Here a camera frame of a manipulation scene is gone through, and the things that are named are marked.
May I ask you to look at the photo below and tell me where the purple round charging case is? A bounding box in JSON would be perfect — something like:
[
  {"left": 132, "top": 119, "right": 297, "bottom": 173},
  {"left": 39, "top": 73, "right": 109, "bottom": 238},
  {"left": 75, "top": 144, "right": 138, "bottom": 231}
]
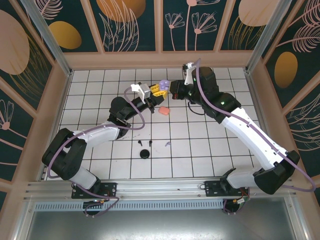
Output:
[{"left": 158, "top": 79, "right": 171, "bottom": 91}]

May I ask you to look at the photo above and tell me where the grey metal sheet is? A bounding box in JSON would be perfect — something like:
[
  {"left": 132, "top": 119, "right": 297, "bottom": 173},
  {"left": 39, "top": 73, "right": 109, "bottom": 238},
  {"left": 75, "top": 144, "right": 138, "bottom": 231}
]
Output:
[{"left": 23, "top": 209, "right": 300, "bottom": 240}]

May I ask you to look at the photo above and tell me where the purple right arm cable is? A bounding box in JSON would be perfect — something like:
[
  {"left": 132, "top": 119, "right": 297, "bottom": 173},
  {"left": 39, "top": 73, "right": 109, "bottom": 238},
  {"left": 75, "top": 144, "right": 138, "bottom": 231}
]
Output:
[{"left": 192, "top": 58, "right": 316, "bottom": 216}]

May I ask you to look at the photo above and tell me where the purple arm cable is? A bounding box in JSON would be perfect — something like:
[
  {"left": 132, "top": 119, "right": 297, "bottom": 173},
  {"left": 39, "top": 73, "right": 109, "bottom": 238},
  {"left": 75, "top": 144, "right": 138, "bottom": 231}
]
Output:
[
  {"left": 192, "top": 58, "right": 316, "bottom": 216},
  {"left": 47, "top": 87, "right": 146, "bottom": 218}
]

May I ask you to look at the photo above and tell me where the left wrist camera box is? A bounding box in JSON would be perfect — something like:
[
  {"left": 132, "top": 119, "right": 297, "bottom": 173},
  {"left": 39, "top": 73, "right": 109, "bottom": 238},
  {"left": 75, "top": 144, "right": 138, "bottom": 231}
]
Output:
[{"left": 130, "top": 83, "right": 153, "bottom": 101}]

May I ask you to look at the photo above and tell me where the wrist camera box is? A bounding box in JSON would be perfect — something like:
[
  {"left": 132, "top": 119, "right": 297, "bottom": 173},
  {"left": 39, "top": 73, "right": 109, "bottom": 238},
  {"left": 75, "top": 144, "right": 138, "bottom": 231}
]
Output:
[
  {"left": 181, "top": 61, "right": 199, "bottom": 86},
  {"left": 130, "top": 83, "right": 153, "bottom": 101}
]

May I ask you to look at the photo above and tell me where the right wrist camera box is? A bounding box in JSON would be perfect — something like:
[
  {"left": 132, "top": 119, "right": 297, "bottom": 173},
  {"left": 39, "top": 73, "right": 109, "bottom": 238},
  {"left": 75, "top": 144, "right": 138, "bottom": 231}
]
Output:
[{"left": 181, "top": 61, "right": 199, "bottom": 86}]

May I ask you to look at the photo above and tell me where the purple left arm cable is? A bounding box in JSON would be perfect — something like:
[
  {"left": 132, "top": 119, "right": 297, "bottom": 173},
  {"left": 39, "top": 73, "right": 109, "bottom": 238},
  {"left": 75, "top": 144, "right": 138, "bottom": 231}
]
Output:
[{"left": 47, "top": 87, "right": 146, "bottom": 218}]

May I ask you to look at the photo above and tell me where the aluminium table side rail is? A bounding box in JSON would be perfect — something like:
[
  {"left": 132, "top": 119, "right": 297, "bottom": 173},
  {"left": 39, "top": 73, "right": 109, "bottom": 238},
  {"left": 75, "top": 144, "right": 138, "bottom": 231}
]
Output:
[
  {"left": 38, "top": 71, "right": 74, "bottom": 181},
  {"left": 245, "top": 71, "right": 285, "bottom": 179}
]

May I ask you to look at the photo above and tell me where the aluminium frame post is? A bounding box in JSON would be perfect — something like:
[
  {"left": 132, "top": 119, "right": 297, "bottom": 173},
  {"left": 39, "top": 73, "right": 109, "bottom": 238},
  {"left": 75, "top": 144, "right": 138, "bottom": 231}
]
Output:
[
  {"left": 244, "top": 0, "right": 292, "bottom": 75},
  {"left": 19, "top": 0, "right": 74, "bottom": 77}
]

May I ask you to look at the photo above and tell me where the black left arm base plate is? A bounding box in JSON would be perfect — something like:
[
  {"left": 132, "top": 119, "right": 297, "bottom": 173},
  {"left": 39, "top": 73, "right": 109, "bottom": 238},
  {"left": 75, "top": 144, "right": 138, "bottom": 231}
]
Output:
[{"left": 71, "top": 181, "right": 118, "bottom": 200}]

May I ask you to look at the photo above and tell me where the aluminium mounting rail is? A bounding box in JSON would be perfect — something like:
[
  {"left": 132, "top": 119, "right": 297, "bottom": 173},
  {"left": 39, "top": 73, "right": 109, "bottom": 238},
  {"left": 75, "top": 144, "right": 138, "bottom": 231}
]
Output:
[{"left": 23, "top": 176, "right": 298, "bottom": 201}]

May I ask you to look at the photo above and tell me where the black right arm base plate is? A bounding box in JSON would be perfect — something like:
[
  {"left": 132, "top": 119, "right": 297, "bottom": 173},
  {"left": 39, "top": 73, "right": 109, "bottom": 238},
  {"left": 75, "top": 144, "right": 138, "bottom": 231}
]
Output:
[{"left": 204, "top": 180, "right": 251, "bottom": 198}]

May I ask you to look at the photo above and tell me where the slotted grey cable duct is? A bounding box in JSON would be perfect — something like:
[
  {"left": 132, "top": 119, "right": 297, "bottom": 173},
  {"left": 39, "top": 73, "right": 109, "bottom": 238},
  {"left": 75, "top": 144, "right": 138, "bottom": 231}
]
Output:
[{"left": 33, "top": 199, "right": 226, "bottom": 212}]

